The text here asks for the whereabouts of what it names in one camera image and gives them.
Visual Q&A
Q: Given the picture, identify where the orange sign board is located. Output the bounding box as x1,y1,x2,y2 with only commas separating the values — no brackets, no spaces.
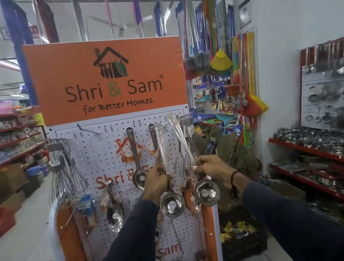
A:
22,26,190,129

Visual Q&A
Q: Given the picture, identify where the bundle of hanging mop handles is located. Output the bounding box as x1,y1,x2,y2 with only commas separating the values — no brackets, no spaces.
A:
174,0,240,60

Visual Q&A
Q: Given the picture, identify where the yellow broom head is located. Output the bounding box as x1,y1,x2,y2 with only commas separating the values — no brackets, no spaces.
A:
208,48,234,75

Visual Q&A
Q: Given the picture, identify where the black wristband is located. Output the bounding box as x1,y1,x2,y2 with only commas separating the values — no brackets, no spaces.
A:
228,170,247,200

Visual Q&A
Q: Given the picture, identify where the bunch of large steel whisks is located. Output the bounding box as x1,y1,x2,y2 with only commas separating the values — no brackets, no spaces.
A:
41,135,91,211

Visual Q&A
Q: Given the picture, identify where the orange and yellow broom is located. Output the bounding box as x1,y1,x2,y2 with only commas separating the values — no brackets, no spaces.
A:
242,92,270,119

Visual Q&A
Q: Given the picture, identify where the large steel serving spoon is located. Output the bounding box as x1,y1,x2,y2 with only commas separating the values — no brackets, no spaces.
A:
101,179,127,234

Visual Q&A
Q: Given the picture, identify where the person's right hand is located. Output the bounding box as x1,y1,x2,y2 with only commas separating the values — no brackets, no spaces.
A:
192,151,240,193

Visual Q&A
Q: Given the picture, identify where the purple-handled hanging utensil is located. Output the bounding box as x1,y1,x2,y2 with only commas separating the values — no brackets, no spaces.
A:
131,0,146,39

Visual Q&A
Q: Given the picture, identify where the person's left forearm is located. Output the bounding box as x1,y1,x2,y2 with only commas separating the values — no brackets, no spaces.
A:
74,197,166,261

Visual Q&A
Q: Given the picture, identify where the pink-handled hanging utensil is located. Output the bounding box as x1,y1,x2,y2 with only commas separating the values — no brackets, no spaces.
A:
103,0,116,41

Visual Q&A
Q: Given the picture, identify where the blue hanging banner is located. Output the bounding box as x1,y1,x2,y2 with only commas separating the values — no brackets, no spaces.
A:
0,0,43,109

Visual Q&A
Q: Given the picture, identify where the wall board of steel utensils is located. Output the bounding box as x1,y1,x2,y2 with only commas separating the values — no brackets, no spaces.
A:
290,35,344,139

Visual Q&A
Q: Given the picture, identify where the overhead metal rail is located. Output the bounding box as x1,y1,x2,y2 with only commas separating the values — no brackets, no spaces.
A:
14,0,231,27

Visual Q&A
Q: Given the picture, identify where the red shelf with steelware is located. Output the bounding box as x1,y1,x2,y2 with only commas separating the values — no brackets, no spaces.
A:
266,128,344,230

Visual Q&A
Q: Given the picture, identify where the row of steel containers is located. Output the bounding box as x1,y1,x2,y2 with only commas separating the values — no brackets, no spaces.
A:
276,119,344,175

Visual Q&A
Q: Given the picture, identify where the blue plastic tub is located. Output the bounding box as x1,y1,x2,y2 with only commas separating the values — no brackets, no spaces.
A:
26,164,50,179

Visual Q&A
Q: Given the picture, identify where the grey duster head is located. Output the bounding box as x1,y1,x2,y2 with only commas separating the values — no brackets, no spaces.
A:
183,51,212,75

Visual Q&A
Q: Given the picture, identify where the steel ladle with round bowl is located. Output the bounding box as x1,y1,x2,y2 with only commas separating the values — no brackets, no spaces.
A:
150,122,187,221

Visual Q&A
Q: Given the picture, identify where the black plastic crate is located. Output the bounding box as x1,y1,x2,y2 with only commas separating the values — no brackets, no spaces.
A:
216,203,272,261

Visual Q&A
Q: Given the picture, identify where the row of colourful striped brooms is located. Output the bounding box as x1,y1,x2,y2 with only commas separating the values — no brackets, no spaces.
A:
228,31,264,102

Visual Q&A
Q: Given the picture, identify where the blue packaged kitchen tool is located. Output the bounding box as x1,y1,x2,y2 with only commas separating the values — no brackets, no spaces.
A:
73,193,99,235

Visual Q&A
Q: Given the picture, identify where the hanging steel serving spoon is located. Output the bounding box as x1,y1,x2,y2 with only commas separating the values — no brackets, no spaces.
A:
125,126,149,192

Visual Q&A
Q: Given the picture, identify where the copper-tinted steel ladle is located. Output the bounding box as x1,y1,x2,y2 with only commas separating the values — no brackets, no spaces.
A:
180,176,203,216

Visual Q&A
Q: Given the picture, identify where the wall poster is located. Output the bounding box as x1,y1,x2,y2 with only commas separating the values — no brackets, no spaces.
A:
236,0,255,30

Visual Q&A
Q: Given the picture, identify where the metal peg hook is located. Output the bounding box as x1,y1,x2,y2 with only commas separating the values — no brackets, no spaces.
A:
76,121,102,138

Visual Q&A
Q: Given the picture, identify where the steel hanging utensil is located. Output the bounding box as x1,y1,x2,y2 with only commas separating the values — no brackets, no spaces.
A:
70,0,89,43

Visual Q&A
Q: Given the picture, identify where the steel ladle with long handle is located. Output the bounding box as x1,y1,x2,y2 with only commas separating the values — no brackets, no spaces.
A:
166,109,222,210

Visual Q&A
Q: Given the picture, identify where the ceiling fan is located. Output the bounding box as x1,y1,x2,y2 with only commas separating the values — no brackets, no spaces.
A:
87,7,155,41

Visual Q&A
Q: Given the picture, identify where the person's right forearm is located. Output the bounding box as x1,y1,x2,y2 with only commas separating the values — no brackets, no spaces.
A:
227,158,344,261

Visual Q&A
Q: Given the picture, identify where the person's left hand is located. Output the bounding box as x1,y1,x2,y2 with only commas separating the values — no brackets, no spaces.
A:
138,161,177,206

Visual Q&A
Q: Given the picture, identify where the red shelf with jars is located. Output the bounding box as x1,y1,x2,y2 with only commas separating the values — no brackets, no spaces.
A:
0,107,51,176

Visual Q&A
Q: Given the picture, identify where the bunch of small steel whisks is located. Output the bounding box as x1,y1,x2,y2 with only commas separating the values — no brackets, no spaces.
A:
167,113,204,180

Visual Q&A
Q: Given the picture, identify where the white pegboard display stand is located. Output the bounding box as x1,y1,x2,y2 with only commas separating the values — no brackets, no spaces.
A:
36,101,224,261

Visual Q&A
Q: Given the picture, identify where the stack of cardboard boxes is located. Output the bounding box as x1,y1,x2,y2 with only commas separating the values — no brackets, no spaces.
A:
0,162,31,217

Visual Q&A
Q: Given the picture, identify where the pile of yellow packets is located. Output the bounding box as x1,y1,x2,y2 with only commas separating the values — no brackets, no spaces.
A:
219,218,258,244

